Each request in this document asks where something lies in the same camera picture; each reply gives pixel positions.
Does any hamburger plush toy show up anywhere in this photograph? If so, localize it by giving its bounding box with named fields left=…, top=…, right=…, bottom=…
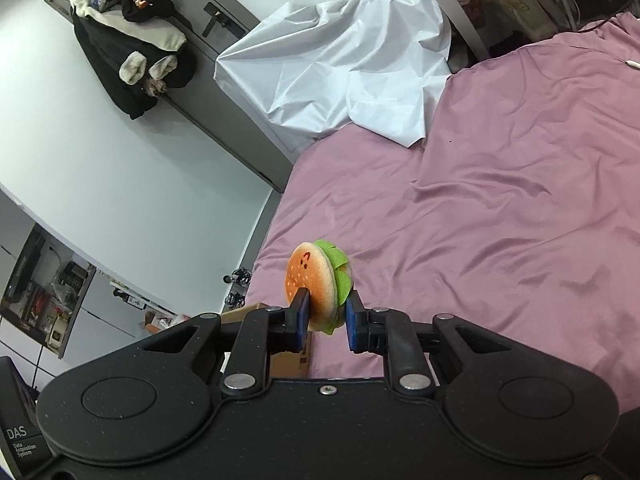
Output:
left=284, top=239, right=353, bottom=336

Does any beige paper bag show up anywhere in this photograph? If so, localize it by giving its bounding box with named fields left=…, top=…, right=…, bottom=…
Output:
left=487, top=0, right=556, bottom=41

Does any black and white hanging coat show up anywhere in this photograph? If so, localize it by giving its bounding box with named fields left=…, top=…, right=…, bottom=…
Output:
left=70, top=0, right=198, bottom=121

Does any black door handle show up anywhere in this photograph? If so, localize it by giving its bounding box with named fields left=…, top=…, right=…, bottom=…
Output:
left=202, top=2, right=233, bottom=38

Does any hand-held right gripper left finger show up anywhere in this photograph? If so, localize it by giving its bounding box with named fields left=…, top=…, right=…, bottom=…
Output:
left=142, top=287, right=313, bottom=393

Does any white desk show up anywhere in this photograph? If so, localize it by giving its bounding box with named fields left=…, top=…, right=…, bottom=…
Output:
left=405, top=0, right=493, bottom=61

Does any white cover sheet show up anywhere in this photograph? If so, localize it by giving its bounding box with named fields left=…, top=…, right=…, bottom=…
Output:
left=214, top=0, right=453, bottom=150

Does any pink bedsheet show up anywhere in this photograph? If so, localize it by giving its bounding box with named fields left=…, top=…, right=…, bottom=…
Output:
left=252, top=10, right=640, bottom=441

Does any white plastic bag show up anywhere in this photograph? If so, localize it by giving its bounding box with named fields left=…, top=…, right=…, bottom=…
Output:
left=142, top=312, right=191, bottom=336

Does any cluttered storage shelf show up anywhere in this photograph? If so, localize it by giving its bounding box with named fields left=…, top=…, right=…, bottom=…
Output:
left=0, top=225, right=96, bottom=361

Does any black cable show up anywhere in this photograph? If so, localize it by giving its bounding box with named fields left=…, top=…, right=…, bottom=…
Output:
left=575, top=2, right=640, bottom=32

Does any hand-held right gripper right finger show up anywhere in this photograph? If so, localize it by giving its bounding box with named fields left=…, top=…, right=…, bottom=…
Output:
left=345, top=292, right=501, bottom=393

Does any cardboard box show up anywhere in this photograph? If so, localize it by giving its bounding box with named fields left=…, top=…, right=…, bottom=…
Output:
left=220, top=302, right=316, bottom=381

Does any grey door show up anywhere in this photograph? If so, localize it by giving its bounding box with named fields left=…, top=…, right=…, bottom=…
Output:
left=44, top=0, right=296, bottom=193

